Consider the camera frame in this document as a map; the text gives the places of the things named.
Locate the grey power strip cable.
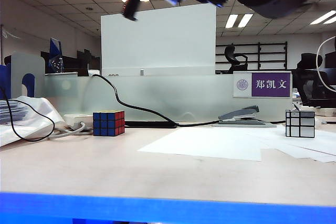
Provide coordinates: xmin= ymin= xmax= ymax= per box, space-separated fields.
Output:
xmin=48 ymin=121 xmax=95 ymax=141

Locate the frosted glass desk divider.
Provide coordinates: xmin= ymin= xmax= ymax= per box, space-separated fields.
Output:
xmin=44 ymin=73 xmax=292 ymax=123

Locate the white cable loop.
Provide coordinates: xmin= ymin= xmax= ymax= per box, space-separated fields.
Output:
xmin=315 ymin=36 xmax=336 ymax=93

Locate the white paper sheet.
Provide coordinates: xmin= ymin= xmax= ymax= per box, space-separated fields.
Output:
xmin=137 ymin=127 xmax=263 ymax=162
xmin=246 ymin=125 xmax=336 ymax=163

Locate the grey stapler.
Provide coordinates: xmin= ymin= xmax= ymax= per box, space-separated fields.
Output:
xmin=211 ymin=104 xmax=277 ymax=129

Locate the black shelf rack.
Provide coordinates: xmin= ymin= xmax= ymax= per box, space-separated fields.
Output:
xmin=215 ymin=41 xmax=288 ymax=71

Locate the blue triangular trophy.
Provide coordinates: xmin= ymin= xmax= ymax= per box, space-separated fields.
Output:
xmin=48 ymin=38 xmax=65 ymax=74

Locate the thick black cable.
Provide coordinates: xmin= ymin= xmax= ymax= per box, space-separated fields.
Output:
xmin=91 ymin=73 xmax=286 ymax=127

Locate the stack of printed papers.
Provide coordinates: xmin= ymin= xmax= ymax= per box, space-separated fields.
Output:
xmin=0 ymin=100 xmax=29 ymax=125

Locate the white plastic bag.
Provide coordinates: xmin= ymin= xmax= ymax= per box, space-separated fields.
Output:
xmin=0 ymin=95 xmax=66 ymax=148

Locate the white partition board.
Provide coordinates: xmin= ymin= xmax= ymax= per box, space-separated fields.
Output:
xmin=100 ymin=3 xmax=217 ymax=77

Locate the white power strip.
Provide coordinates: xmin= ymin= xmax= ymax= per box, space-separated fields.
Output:
xmin=62 ymin=113 xmax=95 ymax=131

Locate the purple and white name plate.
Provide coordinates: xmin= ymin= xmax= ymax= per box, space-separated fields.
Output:
xmin=233 ymin=70 xmax=292 ymax=99

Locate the thin black cable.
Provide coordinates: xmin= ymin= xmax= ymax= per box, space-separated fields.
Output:
xmin=0 ymin=84 xmax=56 ymax=143

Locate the silver mirror cube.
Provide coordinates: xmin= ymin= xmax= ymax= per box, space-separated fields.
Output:
xmin=285 ymin=110 xmax=316 ymax=138

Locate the grey metal bookend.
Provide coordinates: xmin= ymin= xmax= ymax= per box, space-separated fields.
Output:
xmin=4 ymin=52 xmax=47 ymax=99

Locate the colourful Rubik's cube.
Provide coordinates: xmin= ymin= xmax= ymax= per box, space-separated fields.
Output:
xmin=92 ymin=110 xmax=125 ymax=137

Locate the black mesh office chair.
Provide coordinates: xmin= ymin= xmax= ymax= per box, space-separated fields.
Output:
xmin=291 ymin=52 xmax=336 ymax=108

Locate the blue file holder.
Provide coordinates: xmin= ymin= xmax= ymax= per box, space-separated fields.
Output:
xmin=0 ymin=65 xmax=36 ymax=100

